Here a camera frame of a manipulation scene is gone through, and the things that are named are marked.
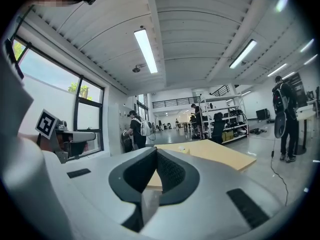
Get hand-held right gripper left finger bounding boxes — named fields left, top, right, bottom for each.
left=43, top=146, right=159, bottom=235

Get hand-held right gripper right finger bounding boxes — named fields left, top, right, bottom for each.
left=141, top=147, right=285, bottom=240

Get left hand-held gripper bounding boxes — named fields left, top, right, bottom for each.
left=34, top=108, right=97, bottom=165

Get person's left forearm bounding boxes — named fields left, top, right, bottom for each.
left=17, top=132, right=42, bottom=151

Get black folding chair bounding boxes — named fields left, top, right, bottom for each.
left=121, top=131, right=135, bottom=154

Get grey lockers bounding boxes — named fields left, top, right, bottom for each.
left=117, top=103, right=133, bottom=155

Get yellow cardboard boxes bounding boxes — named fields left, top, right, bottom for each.
left=221, top=130, right=235, bottom=142

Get black office chair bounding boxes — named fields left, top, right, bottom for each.
left=209, top=112, right=227, bottom=145

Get white backpack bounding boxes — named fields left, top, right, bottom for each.
left=140, top=120, right=154, bottom=137

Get white metal shelf rack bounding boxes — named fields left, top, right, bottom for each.
left=198, top=92, right=250, bottom=145

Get large black-framed window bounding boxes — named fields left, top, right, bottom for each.
left=11, top=37, right=105, bottom=161

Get person's white shirt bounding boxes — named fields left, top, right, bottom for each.
left=0, top=43, right=35, bottom=145

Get round ceiling fixture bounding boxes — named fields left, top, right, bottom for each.
left=131, top=64, right=147, bottom=74

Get black equipment case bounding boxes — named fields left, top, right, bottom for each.
left=255, top=108, right=271, bottom=121

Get black balcony railing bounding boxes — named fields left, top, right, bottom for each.
left=151, top=96, right=201, bottom=109

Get black stair railing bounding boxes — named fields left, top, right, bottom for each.
left=211, top=84, right=230, bottom=97

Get black grey backpack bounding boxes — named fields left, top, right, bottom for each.
left=272, top=82, right=289, bottom=139

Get round white table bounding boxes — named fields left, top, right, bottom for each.
left=296, top=103, right=316, bottom=156

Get grey gripper-mounted camera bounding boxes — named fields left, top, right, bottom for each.
left=55, top=120, right=70, bottom=131

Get black floor cable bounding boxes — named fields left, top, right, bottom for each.
left=270, top=136, right=290, bottom=207

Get black shoulder strap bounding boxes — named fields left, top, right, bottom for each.
left=4, top=38, right=25, bottom=80

